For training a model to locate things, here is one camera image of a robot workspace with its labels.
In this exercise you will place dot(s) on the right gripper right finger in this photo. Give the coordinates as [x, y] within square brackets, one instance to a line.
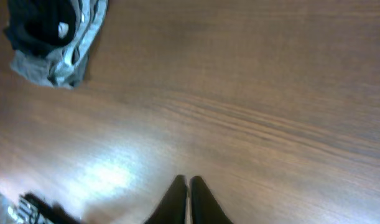
[204, 207]

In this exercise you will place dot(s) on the grey folded garment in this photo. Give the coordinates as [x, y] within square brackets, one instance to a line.
[65, 67]

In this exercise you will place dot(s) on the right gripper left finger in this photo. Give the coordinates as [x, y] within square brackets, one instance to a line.
[172, 207]

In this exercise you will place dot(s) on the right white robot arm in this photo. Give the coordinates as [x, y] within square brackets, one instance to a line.
[32, 210]

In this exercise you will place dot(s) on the black t-shirt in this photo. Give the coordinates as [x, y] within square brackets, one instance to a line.
[37, 27]

